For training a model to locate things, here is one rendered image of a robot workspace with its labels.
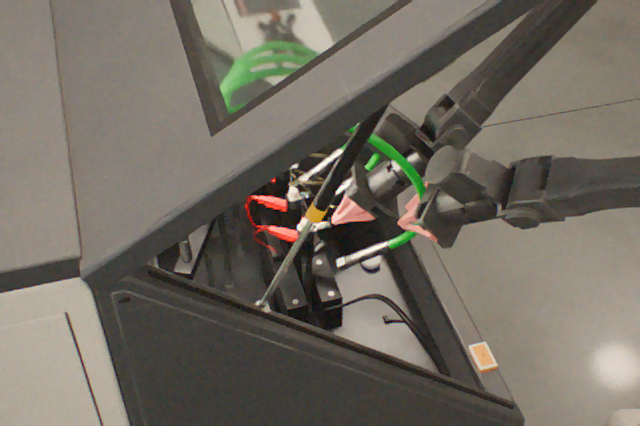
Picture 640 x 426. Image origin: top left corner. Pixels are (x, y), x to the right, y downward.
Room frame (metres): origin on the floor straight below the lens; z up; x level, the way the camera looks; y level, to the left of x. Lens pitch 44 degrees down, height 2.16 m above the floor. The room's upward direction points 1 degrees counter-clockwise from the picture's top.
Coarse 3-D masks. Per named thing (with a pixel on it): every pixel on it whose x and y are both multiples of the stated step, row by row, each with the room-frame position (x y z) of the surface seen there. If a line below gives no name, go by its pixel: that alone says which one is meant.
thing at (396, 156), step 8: (352, 128) 0.96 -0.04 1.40; (376, 136) 0.96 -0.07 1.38; (376, 144) 0.96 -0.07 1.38; (384, 144) 0.96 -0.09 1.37; (384, 152) 0.96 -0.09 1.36; (392, 152) 0.96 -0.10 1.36; (400, 160) 0.95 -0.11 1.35; (408, 168) 0.95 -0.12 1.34; (408, 176) 0.95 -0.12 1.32; (416, 176) 0.95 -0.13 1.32; (416, 184) 0.95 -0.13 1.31; (416, 224) 0.95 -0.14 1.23; (408, 232) 0.95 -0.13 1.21; (184, 240) 1.00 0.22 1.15; (392, 240) 0.96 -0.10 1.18; (400, 240) 0.95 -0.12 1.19; (408, 240) 0.95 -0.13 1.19; (392, 248) 0.95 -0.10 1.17
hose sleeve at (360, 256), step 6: (372, 246) 0.97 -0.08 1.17; (378, 246) 0.96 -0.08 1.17; (384, 246) 0.96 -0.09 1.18; (360, 252) 0.97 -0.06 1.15; (366, 252) 0.96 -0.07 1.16; (372, 252) 0.96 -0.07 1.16; (378, 252) 0.95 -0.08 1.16; (384, 252) 0.95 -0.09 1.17; (348, 258) 0.97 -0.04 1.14; (354, 258) 0.96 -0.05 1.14; (360, 258) 0.96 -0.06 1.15; (366, 258) 0.96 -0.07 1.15; (348, 264) 0.96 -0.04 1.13; (354, 264) 0.96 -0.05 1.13
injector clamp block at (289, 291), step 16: (272, 208) 1.25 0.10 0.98; (304, 208) 1.25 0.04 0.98; (256, 224) 1.24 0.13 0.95; (320, 256) 1.12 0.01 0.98; (272, 272) 1.11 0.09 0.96; (288, 272) 1.08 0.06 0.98; (320, 272) 1.08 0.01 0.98; (288, 288) 1.05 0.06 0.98; (320, 288) 1.04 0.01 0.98; (336, 288) 1.04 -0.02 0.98; (272, 304) 1.13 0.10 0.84; (288, 304) 1.01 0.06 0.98; (304, 304) 1.01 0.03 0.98; (320, 304) 1.02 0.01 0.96; (336, 304) 1.02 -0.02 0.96; (304, 320) 1.01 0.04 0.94; (320, 320) 1.03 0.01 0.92; (336, 320) 1.02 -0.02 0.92
